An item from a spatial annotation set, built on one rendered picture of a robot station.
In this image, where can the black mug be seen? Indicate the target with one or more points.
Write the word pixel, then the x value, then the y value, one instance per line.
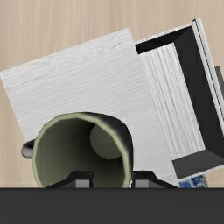
pixel 67 151

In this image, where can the open cabinet drawer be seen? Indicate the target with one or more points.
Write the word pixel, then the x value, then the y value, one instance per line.
pixel 180 102

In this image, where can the cabinet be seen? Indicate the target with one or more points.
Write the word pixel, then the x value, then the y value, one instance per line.
pixel 87 87

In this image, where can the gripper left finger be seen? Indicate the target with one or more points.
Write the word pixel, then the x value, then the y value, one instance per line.
pixel 81 180

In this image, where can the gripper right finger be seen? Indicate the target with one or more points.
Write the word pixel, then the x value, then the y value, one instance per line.
pixel 145 180

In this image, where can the blue and white bowl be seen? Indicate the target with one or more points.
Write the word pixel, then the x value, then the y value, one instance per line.
pixel 193 182

